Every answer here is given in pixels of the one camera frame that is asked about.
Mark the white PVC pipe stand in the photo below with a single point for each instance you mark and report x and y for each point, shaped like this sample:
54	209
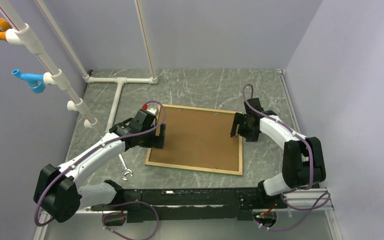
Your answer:
21	34

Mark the brown fibreboard backing board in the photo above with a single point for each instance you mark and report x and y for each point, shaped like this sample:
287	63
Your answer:
198	139

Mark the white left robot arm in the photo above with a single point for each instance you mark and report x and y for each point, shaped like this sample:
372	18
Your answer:
59	190

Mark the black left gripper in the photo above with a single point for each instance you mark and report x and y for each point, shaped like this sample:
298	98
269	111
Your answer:
156	140

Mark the light wooden picture frame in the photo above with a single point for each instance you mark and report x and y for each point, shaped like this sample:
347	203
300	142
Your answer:
150	159

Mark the blue pipe fitting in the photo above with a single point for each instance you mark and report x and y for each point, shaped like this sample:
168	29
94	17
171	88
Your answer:
34	81

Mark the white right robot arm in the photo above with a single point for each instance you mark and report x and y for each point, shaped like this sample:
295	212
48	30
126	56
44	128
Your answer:
302	162

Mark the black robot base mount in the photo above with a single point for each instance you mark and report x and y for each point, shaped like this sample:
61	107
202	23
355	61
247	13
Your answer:
191	204

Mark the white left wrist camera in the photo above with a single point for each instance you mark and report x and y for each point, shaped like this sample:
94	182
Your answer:
148	115

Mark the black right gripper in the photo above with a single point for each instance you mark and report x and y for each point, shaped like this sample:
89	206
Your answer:
239	119

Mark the silver open-end wrench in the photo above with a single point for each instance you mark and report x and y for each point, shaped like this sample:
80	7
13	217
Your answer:
125	170

